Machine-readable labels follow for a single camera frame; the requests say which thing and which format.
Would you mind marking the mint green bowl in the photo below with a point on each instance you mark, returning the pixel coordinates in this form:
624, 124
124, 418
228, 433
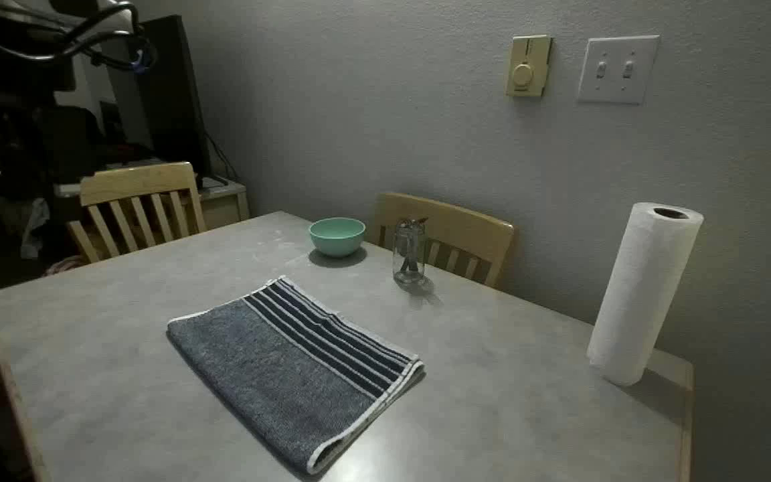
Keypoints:
335, 234

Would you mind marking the wooden chair with slats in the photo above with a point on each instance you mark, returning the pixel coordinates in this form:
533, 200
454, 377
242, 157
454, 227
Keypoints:
136, 188
456, 228

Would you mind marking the beige wall thermostat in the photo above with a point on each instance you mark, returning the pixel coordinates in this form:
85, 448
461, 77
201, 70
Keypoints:
528, 65

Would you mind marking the white low cabinet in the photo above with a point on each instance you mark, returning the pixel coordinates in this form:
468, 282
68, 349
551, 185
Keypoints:
224, 206

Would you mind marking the white paper towel roll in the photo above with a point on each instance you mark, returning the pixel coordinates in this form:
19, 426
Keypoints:
641, 295

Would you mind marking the small clear glass figure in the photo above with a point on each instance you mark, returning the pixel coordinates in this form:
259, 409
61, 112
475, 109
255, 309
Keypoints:
412, 244

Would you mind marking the white double light switch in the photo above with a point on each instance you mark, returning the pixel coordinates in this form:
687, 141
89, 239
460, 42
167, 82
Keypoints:
618, 69

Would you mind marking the grey striped towel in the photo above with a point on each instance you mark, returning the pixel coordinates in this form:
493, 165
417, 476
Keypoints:
287, 377

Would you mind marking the black monitor screen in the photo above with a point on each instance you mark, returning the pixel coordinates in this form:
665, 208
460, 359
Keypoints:
167, 98

